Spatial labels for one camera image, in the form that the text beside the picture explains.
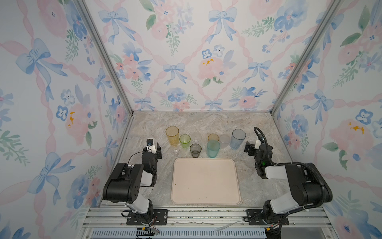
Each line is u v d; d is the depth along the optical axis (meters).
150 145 0.77
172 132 0.89
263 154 0.72
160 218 0.74
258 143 0.82
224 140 0.97
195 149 0.96
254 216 0.72
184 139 1.03
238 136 0.91
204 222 0.74
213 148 0.97
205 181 0.84
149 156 0.70
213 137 1.00
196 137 1.02
